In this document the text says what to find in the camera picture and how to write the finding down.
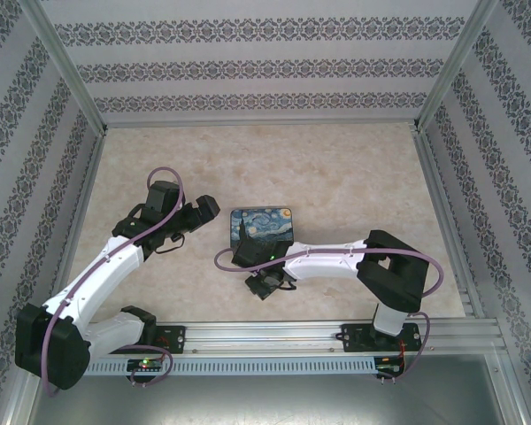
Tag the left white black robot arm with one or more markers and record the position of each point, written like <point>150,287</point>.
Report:
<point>115,259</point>

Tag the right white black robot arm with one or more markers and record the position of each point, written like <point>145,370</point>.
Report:
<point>323,264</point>

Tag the starry night print coaster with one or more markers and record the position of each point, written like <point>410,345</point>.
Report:
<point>265,221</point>

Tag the aluminium base beam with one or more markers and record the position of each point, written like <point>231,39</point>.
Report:
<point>265,336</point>

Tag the grey metal sheet panel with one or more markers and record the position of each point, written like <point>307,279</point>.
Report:
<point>265,403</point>

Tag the aluminium floor side rail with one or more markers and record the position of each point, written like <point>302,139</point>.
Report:
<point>90,172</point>
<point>447,221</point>

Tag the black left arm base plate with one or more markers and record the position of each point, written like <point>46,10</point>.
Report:
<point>172,338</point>

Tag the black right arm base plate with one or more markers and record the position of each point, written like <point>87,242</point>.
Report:
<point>358,336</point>

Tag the aluminium frame post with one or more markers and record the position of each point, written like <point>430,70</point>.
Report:
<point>453,62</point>
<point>66,62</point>

